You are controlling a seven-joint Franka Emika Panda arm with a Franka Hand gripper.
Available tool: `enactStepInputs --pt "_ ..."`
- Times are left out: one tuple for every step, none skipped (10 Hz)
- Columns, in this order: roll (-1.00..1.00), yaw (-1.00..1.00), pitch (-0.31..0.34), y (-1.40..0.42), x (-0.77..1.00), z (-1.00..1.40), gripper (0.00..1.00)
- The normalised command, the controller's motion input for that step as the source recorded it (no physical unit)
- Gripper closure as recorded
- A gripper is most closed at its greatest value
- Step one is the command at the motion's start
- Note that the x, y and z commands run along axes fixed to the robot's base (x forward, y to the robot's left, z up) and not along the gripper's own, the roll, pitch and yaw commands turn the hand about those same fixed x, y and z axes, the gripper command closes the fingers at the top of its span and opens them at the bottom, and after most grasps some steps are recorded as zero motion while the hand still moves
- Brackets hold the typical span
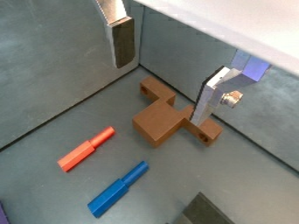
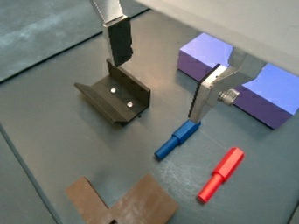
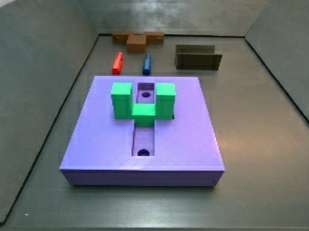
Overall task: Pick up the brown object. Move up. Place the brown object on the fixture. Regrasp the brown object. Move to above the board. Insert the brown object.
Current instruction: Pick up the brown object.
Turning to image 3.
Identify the green U-shaped block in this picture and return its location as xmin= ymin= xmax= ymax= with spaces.
xmin=111 ymin=82 xmax=176 ymax=127

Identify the brown T-shaped block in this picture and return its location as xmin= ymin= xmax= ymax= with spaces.
xmin=112 ymin=31 xmax=164 ymax=52

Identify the red peg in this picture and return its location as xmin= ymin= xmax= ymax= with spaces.
xmin=112 ymin=52 xmax=123 ymax=75

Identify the purple base block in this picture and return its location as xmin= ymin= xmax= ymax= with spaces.
xmin=60 ymin=76 xmax=224 ymax=186

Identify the blue peg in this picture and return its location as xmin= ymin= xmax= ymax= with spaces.
xmin=142 ymin=52 xmax=152 ymax=76

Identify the black angle bracket fixture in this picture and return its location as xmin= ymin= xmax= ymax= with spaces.
xmin=175 ymin=44 xmax=222 ymax=70

